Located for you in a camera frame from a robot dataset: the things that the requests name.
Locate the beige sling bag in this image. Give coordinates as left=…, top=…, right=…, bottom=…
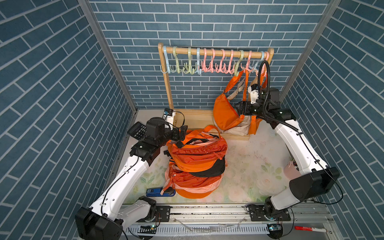
left=222, top=80, right=251, bottom=136

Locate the dark red-orange bag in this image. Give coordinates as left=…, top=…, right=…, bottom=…
left=163, top=163, right=223, bottom=190

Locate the large pink sling bag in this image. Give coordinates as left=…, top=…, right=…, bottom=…
left=174, top=180, right=221, bottom=194

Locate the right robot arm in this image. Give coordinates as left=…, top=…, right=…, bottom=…
left=235, top=61, right=340, bottom=221

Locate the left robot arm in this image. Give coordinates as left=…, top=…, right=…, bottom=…
left=75, top=116, right=188, bottom=240

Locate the green hook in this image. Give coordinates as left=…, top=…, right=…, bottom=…
left=171, top=47, right=182, bottom=74
left=183, top=47, right=196, bottom=75
left=234, top=50, right=244, bottom=77

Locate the wooden hanging rack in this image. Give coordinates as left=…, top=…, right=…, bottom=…
left=158, top=43, right=275, bottom=141

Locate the black desk calculator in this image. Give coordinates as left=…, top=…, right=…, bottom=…
left=128, top=122, right=147, bottom=141

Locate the blue black stapler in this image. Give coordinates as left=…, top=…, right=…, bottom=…
left=146, top=187, right=176, bottom=198

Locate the pink pen cup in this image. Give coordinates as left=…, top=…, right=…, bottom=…
left=284, top=160, right=301, bottom=180

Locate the red white marker pen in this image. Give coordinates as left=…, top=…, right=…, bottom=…
left=295, top=226, right=328, bottom=233

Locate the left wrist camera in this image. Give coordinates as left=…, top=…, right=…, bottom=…
left=163, top=108, right=176, bottom=124

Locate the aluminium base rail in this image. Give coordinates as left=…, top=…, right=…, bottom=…
left=119, top=203, right=342, bottom=240

